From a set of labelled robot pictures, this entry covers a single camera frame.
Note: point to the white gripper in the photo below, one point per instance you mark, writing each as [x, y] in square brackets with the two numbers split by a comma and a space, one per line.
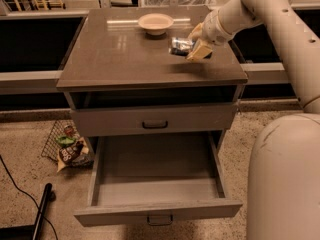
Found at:
[211, 30]

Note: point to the silver blue redbull can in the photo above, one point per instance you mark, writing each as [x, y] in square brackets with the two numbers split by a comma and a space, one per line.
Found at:
[180, 46]

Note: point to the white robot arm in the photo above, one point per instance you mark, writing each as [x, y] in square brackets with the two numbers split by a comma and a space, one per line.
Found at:
[283, 196]

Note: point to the closed grey upper drawer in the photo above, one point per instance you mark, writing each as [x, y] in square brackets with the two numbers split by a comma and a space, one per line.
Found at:
[153, 119]

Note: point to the grey drawer cabinet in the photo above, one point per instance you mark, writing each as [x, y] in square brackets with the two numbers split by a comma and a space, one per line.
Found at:
[116, 64]

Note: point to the open grey lower drawer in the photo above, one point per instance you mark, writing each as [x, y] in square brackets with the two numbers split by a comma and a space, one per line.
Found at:
[157, 179]

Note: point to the small can in basket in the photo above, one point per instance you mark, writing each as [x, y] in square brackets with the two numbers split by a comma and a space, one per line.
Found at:
[69, 131]

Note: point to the white paper bowl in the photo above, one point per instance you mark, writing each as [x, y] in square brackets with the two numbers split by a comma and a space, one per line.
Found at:
[155, 23]

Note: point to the brown snack bag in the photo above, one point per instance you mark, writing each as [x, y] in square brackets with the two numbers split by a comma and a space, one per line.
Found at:
[72, 156]

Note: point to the green bowl in basket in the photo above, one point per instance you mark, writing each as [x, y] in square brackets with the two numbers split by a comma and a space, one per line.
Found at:
[64, 141]

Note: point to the black bar on floor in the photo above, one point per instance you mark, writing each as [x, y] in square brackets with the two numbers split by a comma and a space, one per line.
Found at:
[33, 231]

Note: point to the wire mesh basket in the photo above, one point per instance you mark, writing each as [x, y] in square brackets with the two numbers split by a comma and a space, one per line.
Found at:
[51, 148]

